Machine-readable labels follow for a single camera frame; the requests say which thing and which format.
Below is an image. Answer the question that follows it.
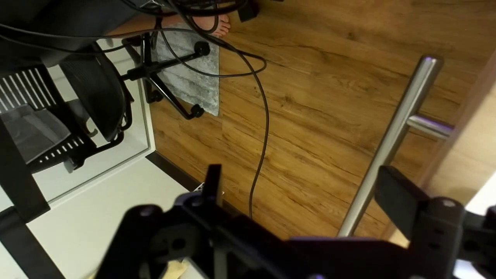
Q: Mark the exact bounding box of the black office chair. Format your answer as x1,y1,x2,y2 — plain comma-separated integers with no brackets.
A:
0,40,209,221

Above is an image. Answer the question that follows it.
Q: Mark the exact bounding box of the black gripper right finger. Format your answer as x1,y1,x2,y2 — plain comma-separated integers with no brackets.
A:
375,166,465,259

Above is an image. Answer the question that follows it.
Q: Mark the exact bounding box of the bare foot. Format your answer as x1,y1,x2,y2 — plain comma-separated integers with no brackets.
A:
100,14,231,37

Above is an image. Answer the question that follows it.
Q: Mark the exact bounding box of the black power cable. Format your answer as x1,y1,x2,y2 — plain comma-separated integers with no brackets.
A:
153,0,271,220

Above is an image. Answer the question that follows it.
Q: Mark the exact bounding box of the silver drawer bar handle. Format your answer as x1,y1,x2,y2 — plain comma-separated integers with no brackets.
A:
337,54,454,237

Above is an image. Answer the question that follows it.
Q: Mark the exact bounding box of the grey floor mat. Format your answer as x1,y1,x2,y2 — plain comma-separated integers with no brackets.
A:
153,31,220,116

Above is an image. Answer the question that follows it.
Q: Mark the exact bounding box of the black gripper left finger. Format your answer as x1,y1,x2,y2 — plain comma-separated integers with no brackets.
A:
201,164,221,204

